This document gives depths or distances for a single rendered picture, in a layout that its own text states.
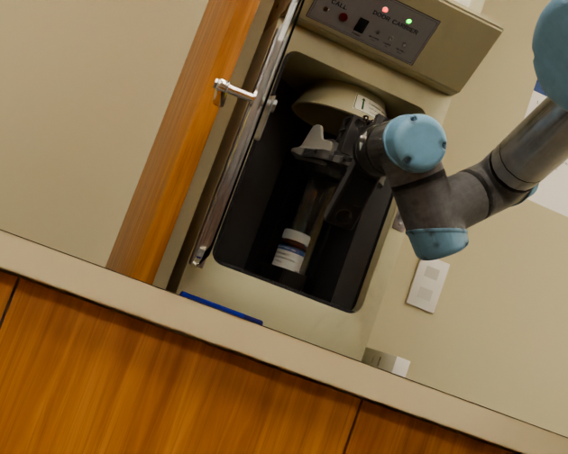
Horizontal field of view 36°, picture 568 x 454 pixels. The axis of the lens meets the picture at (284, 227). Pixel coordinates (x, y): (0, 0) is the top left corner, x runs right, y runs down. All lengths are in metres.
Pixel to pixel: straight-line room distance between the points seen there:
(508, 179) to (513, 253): 0.85
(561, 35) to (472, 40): 0.58
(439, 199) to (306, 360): 0.27
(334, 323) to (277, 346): 0.35
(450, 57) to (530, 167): 0.34
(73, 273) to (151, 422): 0.20
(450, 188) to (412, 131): 0.10
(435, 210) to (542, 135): 0.16
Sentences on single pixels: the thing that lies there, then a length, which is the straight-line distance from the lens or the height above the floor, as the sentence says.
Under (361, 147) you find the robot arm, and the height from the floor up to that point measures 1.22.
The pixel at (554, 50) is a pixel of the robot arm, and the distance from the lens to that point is 0.89.
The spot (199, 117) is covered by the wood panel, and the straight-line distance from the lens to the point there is 1.28.
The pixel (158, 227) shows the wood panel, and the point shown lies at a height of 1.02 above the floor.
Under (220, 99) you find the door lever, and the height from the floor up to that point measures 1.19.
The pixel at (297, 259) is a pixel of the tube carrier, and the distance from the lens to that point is 1.46.
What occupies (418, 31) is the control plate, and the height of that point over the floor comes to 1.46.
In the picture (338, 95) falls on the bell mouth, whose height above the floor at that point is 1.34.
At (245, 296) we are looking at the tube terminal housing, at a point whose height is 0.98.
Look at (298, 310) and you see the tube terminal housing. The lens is 1.40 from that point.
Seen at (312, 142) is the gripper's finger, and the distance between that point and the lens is 1.40.
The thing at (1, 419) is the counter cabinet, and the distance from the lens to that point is 1.08.
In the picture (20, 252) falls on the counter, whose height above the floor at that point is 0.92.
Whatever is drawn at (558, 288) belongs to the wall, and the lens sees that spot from 2.11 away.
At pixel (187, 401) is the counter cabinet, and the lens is 1.09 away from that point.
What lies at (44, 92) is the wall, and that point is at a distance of 1.79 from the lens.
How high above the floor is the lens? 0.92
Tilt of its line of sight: 7 degrees up
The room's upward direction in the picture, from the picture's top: 20 degrees clockwise
